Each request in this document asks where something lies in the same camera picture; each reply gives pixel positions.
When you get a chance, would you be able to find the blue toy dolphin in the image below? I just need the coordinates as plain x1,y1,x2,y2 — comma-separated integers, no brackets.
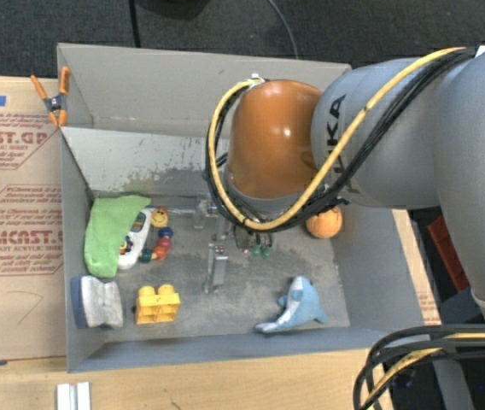
254,275,329,335

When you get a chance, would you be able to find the white toy phone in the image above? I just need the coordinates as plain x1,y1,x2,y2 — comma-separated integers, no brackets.
115,208,154,271

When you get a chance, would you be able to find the yellow toy brick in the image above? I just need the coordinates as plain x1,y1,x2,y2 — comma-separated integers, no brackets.
134,284,182,325

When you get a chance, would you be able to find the green cloth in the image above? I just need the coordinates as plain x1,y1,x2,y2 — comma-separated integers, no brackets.
83,193,153,279

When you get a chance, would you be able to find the orange ball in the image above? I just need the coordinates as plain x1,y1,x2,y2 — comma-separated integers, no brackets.
305,206,344,240

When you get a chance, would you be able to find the brown cardboard board red print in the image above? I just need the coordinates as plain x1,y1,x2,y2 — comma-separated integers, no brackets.
0,73,442,369

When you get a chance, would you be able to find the grey metal bin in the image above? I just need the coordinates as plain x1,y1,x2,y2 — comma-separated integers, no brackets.
56,42,441,374

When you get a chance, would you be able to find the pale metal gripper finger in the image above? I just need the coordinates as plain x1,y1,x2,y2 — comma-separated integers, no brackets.
202,243,230,296
192,198,220,231

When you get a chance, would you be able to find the coloured bead ring toy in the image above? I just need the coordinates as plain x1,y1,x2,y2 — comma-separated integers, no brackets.
138,206,175,265

